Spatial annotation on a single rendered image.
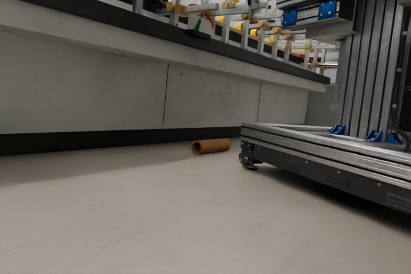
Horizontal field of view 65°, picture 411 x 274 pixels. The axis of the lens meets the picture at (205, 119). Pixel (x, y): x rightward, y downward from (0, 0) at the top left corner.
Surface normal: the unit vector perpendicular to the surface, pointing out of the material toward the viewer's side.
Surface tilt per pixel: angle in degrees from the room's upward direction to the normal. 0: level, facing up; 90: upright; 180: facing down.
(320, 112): 90
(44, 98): 90
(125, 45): 90
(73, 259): 0
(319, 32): 90
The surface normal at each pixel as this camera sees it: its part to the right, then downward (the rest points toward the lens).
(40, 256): 0.10, -0.99
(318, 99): -0.61, 0.00
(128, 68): 0.79, 0.13
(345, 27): -0.87, -0.05
